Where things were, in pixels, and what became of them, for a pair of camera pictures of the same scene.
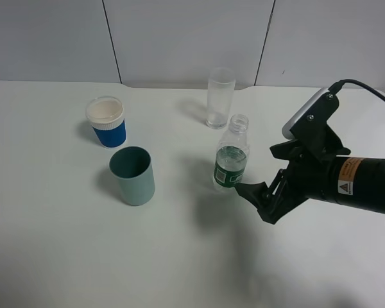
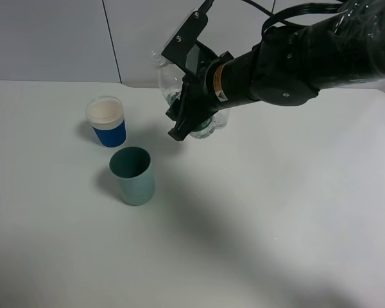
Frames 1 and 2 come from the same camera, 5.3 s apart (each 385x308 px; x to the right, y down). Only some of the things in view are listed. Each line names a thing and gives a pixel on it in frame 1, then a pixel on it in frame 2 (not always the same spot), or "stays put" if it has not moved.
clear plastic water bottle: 233,154 → 170,82
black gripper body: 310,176 → 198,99
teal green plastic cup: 133,167 stays put
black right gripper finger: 289,151 → 177,108
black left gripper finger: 271,208 → 188,117
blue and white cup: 106,115 stays put
